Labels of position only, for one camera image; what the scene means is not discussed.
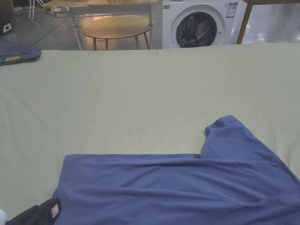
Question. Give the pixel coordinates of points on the white washing machine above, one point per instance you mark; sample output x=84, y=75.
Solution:
x=201, y=23

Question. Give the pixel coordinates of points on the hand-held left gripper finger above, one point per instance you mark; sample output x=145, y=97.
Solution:
x=39, y=212

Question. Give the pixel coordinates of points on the bed with pale green sheet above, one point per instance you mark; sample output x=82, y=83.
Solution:
x=117, y=93

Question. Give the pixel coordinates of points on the blue shirt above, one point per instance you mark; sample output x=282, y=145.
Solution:
x=178, y=187

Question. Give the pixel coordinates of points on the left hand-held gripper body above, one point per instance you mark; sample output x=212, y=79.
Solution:
x=1, y=215

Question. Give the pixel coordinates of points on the folded blue jeans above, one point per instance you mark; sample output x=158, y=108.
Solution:
x=18, y=55

